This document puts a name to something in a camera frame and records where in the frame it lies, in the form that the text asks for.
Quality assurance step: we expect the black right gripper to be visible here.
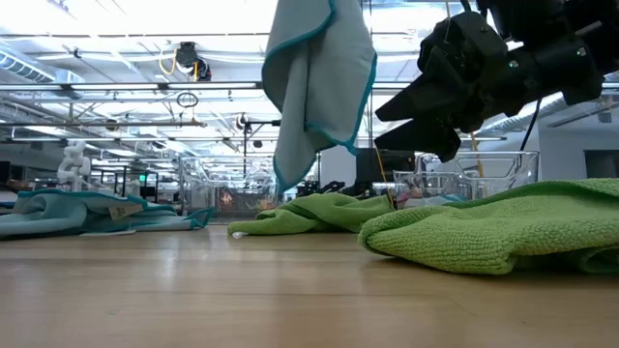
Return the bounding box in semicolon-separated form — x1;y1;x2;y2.
373;12;529;164

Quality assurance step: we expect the clear plastic bin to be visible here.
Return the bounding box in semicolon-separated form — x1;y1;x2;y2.
178;154;320;218
392;150;541;204

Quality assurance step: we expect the green microfiber towel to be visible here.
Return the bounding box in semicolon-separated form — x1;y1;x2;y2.
357;177;619;276
226;191;396;237

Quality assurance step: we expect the round black hanging device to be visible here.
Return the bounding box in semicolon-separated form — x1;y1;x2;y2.
172;41;214;82

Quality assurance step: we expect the white robot figure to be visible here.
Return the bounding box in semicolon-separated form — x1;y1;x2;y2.
56;139;93;192

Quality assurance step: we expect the yellow cable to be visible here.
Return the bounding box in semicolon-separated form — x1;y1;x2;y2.
443;0;485;178

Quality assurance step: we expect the thin yellow cord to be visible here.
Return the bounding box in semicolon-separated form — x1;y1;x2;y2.
374;144;396;207

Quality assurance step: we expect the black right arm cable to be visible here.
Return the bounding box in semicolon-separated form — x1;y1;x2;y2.
519;96;543;152

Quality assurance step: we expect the black overhead rig frame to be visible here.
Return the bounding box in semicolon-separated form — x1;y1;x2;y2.
235;113;281;156

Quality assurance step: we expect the dark wall panel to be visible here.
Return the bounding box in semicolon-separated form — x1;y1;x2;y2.
583;149;619;179

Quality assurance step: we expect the black hanging cable loop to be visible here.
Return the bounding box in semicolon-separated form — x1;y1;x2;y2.
176;91;199;110

